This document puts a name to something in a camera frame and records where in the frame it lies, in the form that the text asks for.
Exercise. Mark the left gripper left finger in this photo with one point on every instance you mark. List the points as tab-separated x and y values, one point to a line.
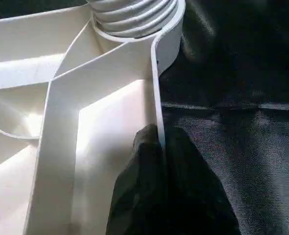
139	186

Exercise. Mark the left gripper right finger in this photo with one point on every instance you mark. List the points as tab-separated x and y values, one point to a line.
198	196

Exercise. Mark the white plastic table top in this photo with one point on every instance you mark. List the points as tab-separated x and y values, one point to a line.
61	98

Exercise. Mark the white plastic table leg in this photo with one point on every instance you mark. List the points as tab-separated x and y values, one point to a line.
134	17

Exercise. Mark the black work mat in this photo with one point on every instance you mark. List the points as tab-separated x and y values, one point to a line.
242	98

